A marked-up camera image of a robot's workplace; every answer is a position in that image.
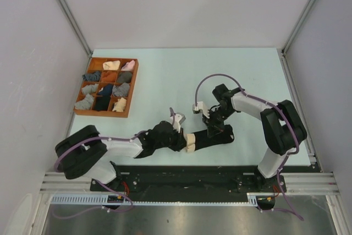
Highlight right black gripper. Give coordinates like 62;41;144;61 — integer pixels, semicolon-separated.
202;106;236;137

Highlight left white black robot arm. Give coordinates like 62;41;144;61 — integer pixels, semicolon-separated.
54;121;186;191

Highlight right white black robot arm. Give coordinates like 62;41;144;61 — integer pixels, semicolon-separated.
194;84;307;192

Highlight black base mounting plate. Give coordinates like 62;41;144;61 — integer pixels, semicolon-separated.
56;164;321;201

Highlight beige rolled cloth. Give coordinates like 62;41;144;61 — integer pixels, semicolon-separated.
112;97;127;112

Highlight grey striped rolled cloth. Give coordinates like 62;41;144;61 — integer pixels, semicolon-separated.
112;83;130;97

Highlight dark grey rolled cloth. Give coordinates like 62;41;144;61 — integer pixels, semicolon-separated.
116;72;133;84

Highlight black rolled cloth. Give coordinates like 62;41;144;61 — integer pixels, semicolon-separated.
93;96;111;111

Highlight navy blue rolled cloth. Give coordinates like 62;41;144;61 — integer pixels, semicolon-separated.
97;84;114;96

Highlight orange wooden divided tray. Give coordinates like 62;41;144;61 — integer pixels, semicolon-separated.
74;57;139;118

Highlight pink white rolled cloth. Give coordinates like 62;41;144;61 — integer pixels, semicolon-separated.
121;60;136;72

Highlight orange rolled cloth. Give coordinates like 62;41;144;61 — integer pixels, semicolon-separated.
101;71;117;83

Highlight grey striped corner cloth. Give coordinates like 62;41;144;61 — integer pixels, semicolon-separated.
74;94;94;110

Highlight light grey rolled cloth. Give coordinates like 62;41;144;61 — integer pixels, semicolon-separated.
81;84;98;95

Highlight cream rolled cloth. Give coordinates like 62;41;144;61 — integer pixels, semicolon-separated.
102;61;120;71

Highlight navy striped rolled cloth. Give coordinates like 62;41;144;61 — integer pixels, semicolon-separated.
82;70;101;82

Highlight white slotted cable duct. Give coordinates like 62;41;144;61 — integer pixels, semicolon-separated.
51;193;268;207

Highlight aluminium frame rail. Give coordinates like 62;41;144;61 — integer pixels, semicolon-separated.
40;172;340;195

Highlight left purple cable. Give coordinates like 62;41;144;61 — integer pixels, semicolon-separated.
51;107;177;219

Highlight right aluminium corner post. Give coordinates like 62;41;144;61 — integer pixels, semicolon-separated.
281;0;318;56

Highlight aluminium corner post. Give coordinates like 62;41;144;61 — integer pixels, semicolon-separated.
281;0;318;56
56;0;92;57

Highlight left aluminium corner post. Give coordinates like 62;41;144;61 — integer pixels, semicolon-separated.
56;0;92;57

